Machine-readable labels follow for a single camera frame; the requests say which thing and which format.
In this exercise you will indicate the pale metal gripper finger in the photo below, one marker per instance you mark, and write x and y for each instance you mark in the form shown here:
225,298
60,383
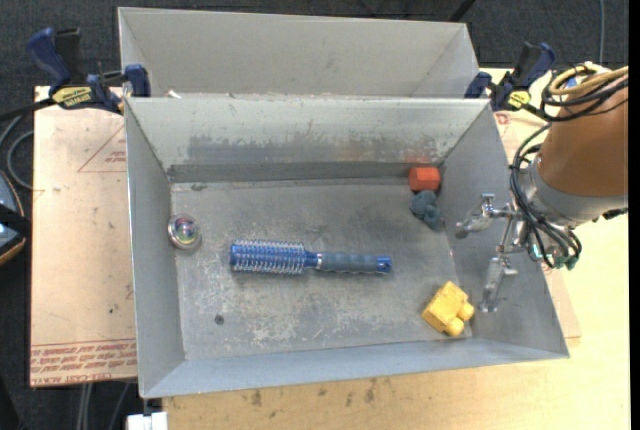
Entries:
496,283
475,218

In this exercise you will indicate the grey-blue crumpled cloth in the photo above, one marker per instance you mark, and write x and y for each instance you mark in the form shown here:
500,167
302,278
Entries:
426,209

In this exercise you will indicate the yellow toy block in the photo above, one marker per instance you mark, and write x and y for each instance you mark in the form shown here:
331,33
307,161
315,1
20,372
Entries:
445,310

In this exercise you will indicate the orange-red block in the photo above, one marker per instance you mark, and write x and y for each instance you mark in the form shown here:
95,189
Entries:
424,178

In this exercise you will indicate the blue hairbrush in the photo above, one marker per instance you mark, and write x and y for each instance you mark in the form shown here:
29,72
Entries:
310,259

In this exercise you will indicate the grey metal bin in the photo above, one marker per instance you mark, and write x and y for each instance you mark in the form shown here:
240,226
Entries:
310,313

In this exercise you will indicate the shiny round metal disc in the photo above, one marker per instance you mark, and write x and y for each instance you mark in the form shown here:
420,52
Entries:
184,231

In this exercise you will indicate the brown cardboard board, red print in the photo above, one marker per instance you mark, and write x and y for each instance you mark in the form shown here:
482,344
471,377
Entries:
75,243

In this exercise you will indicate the black cylinder on white bracket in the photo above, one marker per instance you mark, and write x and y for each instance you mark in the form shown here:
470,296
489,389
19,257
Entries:
613,214

